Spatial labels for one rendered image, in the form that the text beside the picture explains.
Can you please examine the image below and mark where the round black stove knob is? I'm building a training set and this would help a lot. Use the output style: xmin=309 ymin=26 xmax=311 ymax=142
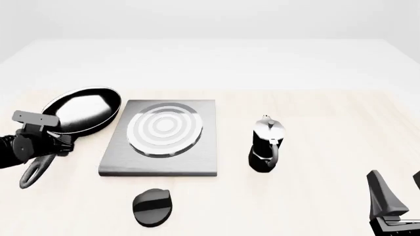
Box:
xmin=132 ymin=188 xmax=174 ymax=227

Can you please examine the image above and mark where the black frying pan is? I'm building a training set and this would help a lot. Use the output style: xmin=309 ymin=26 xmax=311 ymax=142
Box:
xmin=18 ymin=85 xmax=122 ymax=189

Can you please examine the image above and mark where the flat grey stove plate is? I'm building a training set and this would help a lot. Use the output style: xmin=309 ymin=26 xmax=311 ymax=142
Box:
xmin=98 ymin=99 xmax=218 ymax=177

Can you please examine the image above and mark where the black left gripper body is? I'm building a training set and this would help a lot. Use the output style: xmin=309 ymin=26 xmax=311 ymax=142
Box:
xmin=48 ymin=132 xmax=75 ymax=157

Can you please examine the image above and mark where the black and silver moka pot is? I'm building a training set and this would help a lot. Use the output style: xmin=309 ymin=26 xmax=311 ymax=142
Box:
xmin=248 ymin=114 xmax=285 ymax=174

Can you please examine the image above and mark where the small grey plate on stalk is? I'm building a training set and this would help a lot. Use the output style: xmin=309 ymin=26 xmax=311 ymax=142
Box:
xmin=12 ymin=110 xmax=60 ymax=135

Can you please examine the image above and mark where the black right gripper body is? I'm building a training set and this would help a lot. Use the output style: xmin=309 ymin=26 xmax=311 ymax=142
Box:
xmin=369 ymin=213 xmax=420 ymax=236

